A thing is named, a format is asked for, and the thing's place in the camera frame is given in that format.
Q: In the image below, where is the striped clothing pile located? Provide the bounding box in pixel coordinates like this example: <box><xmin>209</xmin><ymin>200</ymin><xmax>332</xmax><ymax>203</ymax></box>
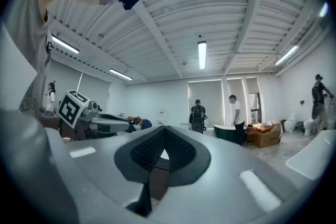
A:
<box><xmin>130</xmin><ymin>116</ymin><xmax>144</xmax><ymax>130</ymax></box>

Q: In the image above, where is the white ceiling tube light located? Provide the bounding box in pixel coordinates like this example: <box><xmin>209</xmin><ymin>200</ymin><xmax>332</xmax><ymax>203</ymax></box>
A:
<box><xmin>274</xmin><ymin>45</ymin><xmax>299</xmax><ymax>66</ymax></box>
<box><xmin>51</xmin><ymin>35</ymin><xmax>80</xmax><ymax>55</ymax></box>
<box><xmin>197</xmin><ymin>41</ymin><xmax>207</xmax><ymax>70</ymax></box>
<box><xmin>108</xmin><ymin>68</ymin><xmax>133</xmax><ymax>81</ymax></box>
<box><xmin>319</xmin><ymin>2</ymin><xmax>329</xmax><ymax>18</ymax></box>

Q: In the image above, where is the dark framed window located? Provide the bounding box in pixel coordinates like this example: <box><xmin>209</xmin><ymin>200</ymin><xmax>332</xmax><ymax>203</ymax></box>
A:
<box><xmin>248</xmin><ymin>92</ymin><xmax>262</xmax><ymax>124</ymax></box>

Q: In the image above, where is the white toilet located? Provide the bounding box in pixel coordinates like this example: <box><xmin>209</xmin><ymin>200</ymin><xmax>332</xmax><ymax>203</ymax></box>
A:
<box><xmin>285</xmin><ymin>110</ymin><xmax>298</xmax><ymax>133</ymax></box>
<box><xmin>303</xmin><ymin>118</ymin><xmax>320</xmax><ymax>137</ymax></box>

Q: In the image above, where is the cardboard box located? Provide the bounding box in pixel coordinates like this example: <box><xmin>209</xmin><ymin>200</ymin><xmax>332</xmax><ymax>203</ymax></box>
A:
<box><xmin>253</xmin><ymin>121</ymin><xmax>282</xmax><ymax>149</ymax></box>

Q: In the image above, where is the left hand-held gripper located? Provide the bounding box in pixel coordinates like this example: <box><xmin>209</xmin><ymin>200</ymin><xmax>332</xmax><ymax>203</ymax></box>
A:
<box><xmin>57</xmin><ymin>90</ymin><xmax>130</xmax><ymax>140</ymax></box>

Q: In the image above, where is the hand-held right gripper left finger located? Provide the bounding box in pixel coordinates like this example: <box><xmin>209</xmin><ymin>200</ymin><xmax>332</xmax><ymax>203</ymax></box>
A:
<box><xmin>0</xmin><ymin>109</ymin><xmax>166</xmax><ymax>224</ymax></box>

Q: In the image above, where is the dark oval bathtub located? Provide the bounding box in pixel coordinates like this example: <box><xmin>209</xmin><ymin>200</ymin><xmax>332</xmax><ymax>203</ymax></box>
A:
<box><xmin>213</xmin><ymin>124</ymin><xmax>247</xmax><ymax>144</ymax></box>

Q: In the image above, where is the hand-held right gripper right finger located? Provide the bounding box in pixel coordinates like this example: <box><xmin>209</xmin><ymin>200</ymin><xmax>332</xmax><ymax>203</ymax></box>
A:
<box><xmin>146</xmin><ymin>125</ymin><xmax>323</xmax><ymax>224</ymax></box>

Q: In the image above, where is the person's grey printed t-shirt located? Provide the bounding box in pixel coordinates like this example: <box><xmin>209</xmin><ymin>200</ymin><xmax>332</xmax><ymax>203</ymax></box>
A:
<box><xmin>2</xmin><ymin>0</ymin><xmax>64</xmax><ymax>119</ymax></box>

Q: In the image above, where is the white roller blind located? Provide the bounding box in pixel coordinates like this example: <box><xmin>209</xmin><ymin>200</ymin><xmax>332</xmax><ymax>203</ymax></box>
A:
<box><xmin>187</xmin><ymin>80</ymin><xmax>225</xmax><ymax>126</ymax></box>
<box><xmin>78</xmin><ymin>72</ymin><xmax>112</xmax><ymax>113</ymax></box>

